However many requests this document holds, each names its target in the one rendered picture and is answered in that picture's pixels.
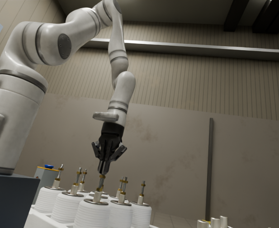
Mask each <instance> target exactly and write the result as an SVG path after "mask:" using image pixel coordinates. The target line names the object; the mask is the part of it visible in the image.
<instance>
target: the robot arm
mask: <svg viewBox="0 0 279 228"><path fill-rule="evenodd" d="M111 25H113V27H112V33H111V37H110V41H109V46H108V54H109V60H110V64H111V75H112V86H113V89H114V91H115V92H114V94H113V96H112V98H111V100H110V103H109V106H108V110H107V112H95V113H94V114H93V117H92V118H94V119H96V120H100V121H103V122H104V123H103V126H102V129H101V136H100V137H99V140H98V141H96V142H92V147H93V150H94V153H95V157H96V158H98V159H99V160H100V162H99V166H98V173H100V174H105V175H106V174H107V173H108V171H109V166H110V163H111V162H112V161H117V159H118V158H119V157H120V156H121V155H122V154H123V153H124V152H125V151H126V150H127V147H126V146H124V145H123V144H122V136H123V132H124V128H125V123H126V117H127V112H128V106H129V102H130V99H131V97H132V95H133V92H134V89H135V85H136V79H135V76H134V75H133V74H132V73H131V72H129V71H127V69H128V65H129V63H128V57H127V53H126V49H125V44H124V34H123V16H122V11H121V8H120V6H119V4H118V2H117V1H116V0H102V1H101V2H99V3H98V4H97V5H95V6H94V7H93V8H92V9H90V8H80V9H77V10H74V11H72V12H71V13H69V15H68V16H67V18H66V23H63V24H51V23H40V22H30V21H23V22H21V23H19V24H18V25H17V26H16V27H15V28H14V30H13V31H12V33H11V35H10V37H9V39H8V41H7V43H6V46H5V48H4V50H3V52H2V54H1V56H0V174H2V175H12V174H13V172H14V170H15V167H16V165H17V162H18V160H19V157H20V155H21V152H22V150H23V147H24V145H25V143H26V140H27V138H28V135H29V132H30V130H31V128H32V125H33V123H34V120H35V118H36V116H37V113H38V110H39V108H40V106H41V103H42V101H43V98H44V96H45V94H46V91H47V88H48V82H47V80H46V79H45V78H44V77H43V76H42V75H40V74H39V73H38V72H36V68H37V65H38V64H41V65H49V66H59V65H62V64H64V63H65V62H67V61H68V60H69V59H70V58H71V57H72V56H73V55H74V54H75V52H76V51H77V50H78V49H79V48H80V47H82V46H83V45H84V44H86V43H87V42H88V41H90V40H91V39H93V38H94V37H96V36H97V35H98V34H99V32H100V31H101V29H105V28H107V27H109V26H111ZM99 147H101V149H100V148H99ZM117 148H118V150H117V151H115V150H116V149H117Z"/></svg>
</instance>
